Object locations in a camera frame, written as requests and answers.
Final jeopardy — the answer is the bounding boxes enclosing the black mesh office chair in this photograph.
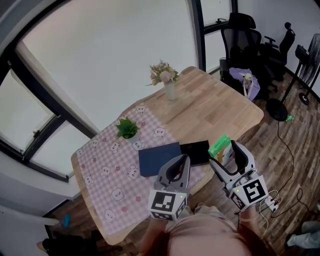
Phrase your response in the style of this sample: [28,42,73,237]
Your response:
[259,21,297,82]
[219,12,278,101]

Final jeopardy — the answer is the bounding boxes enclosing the black standing fan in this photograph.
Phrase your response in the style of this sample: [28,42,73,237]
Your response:
[265,33,320,122]

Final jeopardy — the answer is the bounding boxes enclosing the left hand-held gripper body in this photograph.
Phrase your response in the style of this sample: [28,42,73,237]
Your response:
[148,180,191,222]

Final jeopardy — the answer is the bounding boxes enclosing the person's left forearm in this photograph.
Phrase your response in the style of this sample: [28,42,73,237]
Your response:
[139,217,168,256]

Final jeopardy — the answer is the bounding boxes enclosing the person's pink shirt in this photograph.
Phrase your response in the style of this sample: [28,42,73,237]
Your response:
[139,216,266,256]

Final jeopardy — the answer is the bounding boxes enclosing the dark blue rectangular tray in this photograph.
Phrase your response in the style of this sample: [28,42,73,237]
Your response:
[138,139,211,178]

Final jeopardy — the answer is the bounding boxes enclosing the pink checked tablecloth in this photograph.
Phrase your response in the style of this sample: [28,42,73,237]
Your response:
[76,104,210,236]

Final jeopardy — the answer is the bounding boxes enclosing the black coat rack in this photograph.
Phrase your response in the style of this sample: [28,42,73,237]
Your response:
[299,83,320,105]

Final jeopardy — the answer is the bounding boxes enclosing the white cable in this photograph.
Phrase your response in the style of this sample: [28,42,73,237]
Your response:
[258,189,280,238]

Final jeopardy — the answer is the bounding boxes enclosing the black framed window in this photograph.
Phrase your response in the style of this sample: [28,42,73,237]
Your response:
[0,53,101,182]
[191,0,238,73]

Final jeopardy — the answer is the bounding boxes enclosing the white vase with flowers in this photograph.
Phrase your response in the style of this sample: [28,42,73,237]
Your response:
[145,59,180,101]

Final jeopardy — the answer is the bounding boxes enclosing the green packet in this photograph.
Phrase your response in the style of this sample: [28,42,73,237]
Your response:
[207,133,236,167]

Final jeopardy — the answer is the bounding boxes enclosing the purple bag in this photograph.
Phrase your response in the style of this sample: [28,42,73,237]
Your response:
[228,66,261,101]

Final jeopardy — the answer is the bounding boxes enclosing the white power strip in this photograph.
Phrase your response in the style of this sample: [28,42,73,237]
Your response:
[259,197,280,213]

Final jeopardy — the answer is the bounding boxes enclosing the small green potted plant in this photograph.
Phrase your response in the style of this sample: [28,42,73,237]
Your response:
[115,116,141,143]

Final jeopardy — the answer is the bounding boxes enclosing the small teal object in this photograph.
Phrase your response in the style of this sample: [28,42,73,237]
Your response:
[61,213,72,228]

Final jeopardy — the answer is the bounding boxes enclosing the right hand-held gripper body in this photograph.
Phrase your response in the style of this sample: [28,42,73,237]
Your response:
[223,169,269,213]

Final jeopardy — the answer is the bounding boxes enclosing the person's right forearm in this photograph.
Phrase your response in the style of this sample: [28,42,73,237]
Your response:
[238,208,261,238]

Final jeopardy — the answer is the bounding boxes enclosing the black cable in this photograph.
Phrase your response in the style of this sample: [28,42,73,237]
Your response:
[276,121,296,201]
[271,187,318,218]

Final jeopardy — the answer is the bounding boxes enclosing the person's grey trousers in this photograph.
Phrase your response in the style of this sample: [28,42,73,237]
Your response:
[186,204,226,221]

